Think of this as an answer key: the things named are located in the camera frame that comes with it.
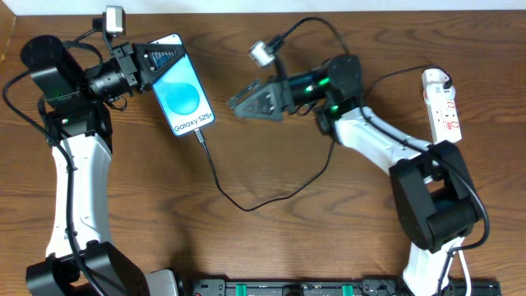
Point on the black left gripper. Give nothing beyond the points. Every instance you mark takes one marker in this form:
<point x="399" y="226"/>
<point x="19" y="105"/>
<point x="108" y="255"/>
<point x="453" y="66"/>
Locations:
<point x="126" y="65"/>

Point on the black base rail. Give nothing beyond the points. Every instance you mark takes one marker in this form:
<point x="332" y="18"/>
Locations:
<point x="218" y="287"/>

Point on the white power strip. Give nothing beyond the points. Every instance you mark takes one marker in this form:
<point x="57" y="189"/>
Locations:
<point x="444" y="121"/>

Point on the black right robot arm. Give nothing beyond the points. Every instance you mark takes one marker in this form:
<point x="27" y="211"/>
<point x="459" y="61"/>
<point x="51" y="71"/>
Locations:
<point x="434" y="197"/>

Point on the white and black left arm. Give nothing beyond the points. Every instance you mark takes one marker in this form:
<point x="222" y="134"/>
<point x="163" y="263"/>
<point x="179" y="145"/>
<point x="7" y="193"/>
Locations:
<point x="81" y="258"/>

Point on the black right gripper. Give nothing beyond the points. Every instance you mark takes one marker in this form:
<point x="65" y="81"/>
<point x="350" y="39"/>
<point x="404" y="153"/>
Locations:
<point x="283" y="95"/>

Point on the blue Galaxy smartphone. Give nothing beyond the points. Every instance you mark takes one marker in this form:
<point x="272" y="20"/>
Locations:
<point x="181" y="95"/>

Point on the white USB wall charger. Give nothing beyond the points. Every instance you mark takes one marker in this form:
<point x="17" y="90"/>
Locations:
<point x="437" y="86"/>

